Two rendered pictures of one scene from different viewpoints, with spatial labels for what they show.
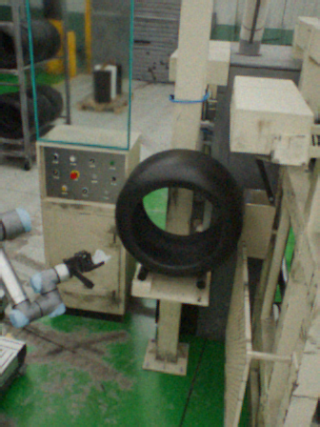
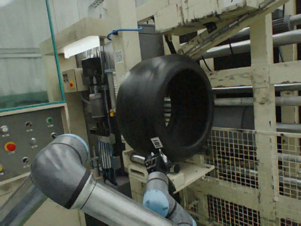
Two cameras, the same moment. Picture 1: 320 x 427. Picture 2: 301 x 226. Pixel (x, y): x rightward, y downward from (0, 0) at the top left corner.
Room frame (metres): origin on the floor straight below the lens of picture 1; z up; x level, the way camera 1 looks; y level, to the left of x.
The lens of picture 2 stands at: (1.09, 0.96, 1.35)
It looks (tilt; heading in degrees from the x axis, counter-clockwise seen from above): 8 degrees down; 311
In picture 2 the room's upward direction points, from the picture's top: 7 degrees counter-clockwise
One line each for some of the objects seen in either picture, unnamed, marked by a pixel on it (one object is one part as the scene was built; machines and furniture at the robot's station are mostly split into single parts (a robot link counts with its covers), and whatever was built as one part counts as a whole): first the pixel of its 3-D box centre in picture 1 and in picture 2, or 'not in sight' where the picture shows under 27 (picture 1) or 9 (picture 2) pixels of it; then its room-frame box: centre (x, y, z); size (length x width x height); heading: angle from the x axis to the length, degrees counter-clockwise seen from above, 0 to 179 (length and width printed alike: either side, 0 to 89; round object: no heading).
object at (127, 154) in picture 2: not in sight; (149, 150); (2.06, -0.12, 0.90); 0.40 x 0.03 x 0.10; 83
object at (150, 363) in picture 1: (167, 354); not in sight; (2.14, -0.11, 0.02); 0.27 x 0.27 x 0.04; 83
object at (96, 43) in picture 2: not in sight; (81, 49); (2.75, -0.21, 1.66); 0.60 x 0.03 x 0.03; 173
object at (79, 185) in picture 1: (91, 227); (27, 207); (2.65, 0.45, 0.63); 0.56 x 0.41 x 1.27; 83
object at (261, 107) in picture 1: (264, 111); (204, 11); (1.73, -0.38, 1.71); 0.61 x 0.25 x 0.15; 173
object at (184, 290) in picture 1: (173, 277); (171, 171); (1.89, -0.10, 0.80); 0.37 x 0.36 x 0.02; 83
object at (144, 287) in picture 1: (147, 268); (153, 173); (1.90, 0.04, 0.83); 0.36 x 0.09 x 0.06; 173
